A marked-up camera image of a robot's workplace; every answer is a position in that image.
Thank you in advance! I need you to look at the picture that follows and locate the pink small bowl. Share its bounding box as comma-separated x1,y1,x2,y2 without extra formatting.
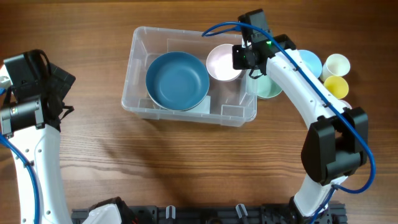
206,44,242,82

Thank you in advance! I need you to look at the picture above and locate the mint green small bowl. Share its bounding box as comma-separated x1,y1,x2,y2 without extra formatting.
245,70,282,99

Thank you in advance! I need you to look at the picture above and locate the yellow cup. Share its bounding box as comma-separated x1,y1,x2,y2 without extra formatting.
323,76,349,100

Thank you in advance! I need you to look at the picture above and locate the white label sticker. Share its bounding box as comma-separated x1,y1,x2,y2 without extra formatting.
187,96,211,114

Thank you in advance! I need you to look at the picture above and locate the pink cup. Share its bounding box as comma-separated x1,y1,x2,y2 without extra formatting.
339,100,352,110

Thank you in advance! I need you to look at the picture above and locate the cream white cup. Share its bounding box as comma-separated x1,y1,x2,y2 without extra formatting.
320,54,351,82

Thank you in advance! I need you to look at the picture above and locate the dark blue bowl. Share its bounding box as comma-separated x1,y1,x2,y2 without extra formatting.
146,52,210,98

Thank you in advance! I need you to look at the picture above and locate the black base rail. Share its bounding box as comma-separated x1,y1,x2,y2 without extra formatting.
70,202,348,224

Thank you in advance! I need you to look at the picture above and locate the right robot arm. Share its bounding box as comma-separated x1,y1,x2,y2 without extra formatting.
232,34,375,223

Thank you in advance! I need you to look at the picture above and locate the left blue cable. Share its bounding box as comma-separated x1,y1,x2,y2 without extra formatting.
0,88,41,224

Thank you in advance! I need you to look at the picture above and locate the right blue cable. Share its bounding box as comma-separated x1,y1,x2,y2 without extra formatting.
201,21,376,224

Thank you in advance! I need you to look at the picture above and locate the clear plastic storage container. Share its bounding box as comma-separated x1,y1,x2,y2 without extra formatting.
121,27,257,127

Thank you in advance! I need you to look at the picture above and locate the light blue small bowl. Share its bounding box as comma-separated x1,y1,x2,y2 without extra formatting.
298,50,322,78

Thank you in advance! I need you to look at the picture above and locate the blue cable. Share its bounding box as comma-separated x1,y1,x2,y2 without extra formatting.
201,21,376,224
0,88,41,224

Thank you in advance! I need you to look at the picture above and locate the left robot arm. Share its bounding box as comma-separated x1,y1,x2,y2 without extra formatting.
1,58,75,223

